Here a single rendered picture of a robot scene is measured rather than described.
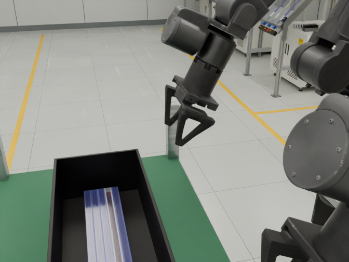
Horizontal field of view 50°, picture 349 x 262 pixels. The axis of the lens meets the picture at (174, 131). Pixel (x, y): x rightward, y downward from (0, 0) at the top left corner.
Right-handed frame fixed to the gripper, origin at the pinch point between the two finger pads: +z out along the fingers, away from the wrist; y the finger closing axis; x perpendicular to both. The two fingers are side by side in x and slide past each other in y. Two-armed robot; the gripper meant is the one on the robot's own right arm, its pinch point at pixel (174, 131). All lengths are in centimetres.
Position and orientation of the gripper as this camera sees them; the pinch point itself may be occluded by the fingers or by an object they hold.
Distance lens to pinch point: 72.7
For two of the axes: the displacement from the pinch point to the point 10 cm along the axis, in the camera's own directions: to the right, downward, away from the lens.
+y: 2.4, 4.4, -8.6
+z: -4.4, 8.4, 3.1
